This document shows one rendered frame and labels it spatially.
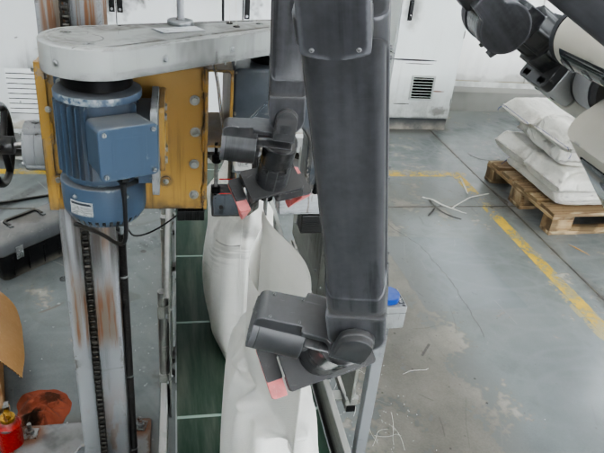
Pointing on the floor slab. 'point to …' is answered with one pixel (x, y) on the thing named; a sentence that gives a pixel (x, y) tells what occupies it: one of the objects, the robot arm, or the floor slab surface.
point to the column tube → (115, 409)
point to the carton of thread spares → (10, 342)
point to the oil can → (10, 430)
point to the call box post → (368, 401)
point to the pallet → (552, 211)
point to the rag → (43, 407)
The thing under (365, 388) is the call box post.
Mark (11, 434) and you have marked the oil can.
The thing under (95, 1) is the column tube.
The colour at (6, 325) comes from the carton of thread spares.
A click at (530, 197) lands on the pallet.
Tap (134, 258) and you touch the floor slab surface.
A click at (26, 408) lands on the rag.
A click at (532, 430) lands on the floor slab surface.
